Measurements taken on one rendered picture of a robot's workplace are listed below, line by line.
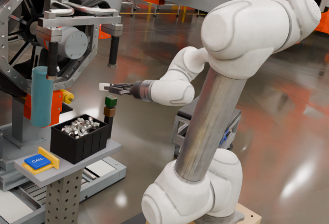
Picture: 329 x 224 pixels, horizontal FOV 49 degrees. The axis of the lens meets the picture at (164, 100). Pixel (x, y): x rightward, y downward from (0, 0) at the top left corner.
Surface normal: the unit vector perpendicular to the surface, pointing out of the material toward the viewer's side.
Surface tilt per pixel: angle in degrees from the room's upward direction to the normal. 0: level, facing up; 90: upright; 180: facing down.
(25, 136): 90
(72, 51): 90
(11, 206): 0
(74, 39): 90
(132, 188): 0
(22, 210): 0
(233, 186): 86
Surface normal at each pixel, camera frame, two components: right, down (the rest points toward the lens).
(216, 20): -0.76, 0.15
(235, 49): 0.09, 0.70
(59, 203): -0.59, 0.21
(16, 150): 0.18, -0.91
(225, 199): 0.56, 0.39
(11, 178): 0.79, 0.36
